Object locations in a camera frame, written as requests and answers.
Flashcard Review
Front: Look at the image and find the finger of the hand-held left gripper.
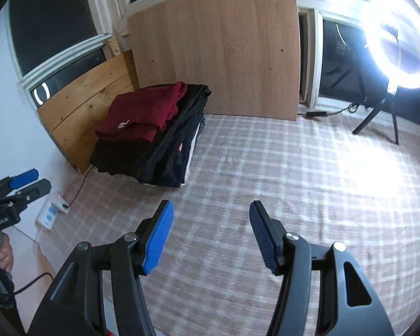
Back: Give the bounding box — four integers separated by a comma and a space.
7, 179, 52, 203
0, 169, 40, 192

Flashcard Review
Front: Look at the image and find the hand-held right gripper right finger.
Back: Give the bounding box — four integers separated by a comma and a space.
249, 200, 396, 336

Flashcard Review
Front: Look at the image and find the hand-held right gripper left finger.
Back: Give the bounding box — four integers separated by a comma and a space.
28, 199, 174, 336

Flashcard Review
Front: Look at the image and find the stack of black folded clothes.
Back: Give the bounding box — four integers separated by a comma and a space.
89, 84, 212, 188

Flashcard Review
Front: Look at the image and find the person's left hand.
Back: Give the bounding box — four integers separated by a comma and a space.
0, 233, 15, 274

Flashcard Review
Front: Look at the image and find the white charger plug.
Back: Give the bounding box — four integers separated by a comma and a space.
52, 196, 71, 214

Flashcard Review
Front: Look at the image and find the white power strip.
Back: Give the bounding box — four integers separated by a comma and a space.
38, 206, 62, 232

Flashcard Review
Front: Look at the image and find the plaid bed sheet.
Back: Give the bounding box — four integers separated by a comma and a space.
51, 112, 420, 336

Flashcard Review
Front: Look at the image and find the pine wood headboard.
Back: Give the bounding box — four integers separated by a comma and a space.
37, 51, 141, 173

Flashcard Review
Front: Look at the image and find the maroon folded garment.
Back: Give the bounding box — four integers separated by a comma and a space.
95, 81, 188, 144

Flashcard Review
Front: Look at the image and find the black tripod stand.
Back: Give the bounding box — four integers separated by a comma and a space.
352, 80, 400, 145

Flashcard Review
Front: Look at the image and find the light wooden board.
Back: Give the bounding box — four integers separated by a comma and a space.
126, 0, 302, 121

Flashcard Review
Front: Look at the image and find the thin dark cable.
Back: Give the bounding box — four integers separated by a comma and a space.
68, 168, 93, 206

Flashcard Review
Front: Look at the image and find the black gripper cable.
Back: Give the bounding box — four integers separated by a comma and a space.
3, 272, 57, 305

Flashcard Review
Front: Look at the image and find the white window frame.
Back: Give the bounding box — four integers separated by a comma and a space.
296, 0, 389, 110
5, 0, 130, 109

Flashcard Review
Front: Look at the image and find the black adapter cable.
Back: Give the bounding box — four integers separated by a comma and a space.
331, 102, 366, 115

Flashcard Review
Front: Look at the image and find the ring light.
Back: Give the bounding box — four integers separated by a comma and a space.
362, 0, 420, 90

